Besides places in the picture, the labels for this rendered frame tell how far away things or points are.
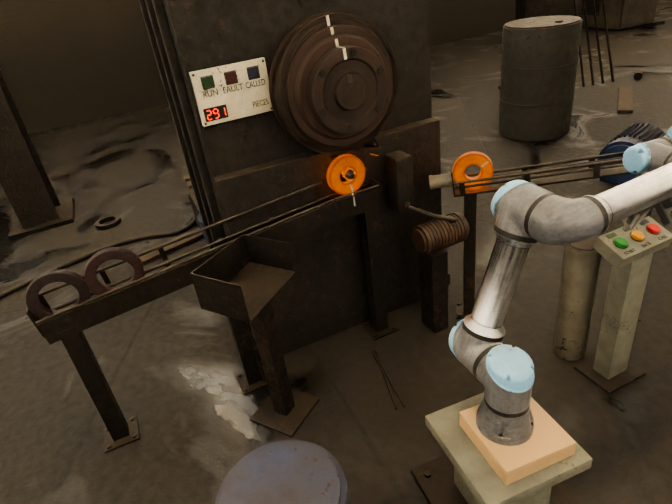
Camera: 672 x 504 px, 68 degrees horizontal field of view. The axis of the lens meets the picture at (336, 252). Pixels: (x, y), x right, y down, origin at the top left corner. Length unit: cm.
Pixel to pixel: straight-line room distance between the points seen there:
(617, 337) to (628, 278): 25
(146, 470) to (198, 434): 21
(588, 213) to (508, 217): 18
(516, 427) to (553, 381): 74
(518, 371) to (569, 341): 86
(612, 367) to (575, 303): 28
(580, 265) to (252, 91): 131
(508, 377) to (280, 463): 61
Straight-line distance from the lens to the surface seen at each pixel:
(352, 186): 197
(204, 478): 198
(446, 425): 157
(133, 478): 209
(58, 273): 185
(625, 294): 196
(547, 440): 151
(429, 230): 204
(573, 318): 212
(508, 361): 137
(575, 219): 123
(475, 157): 206
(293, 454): 138
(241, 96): 185
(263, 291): 166
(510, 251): 133
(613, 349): 211
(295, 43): 175
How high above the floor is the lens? 150
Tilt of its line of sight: 30 degrees down
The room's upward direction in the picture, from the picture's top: 8 degrees counter-clockwise
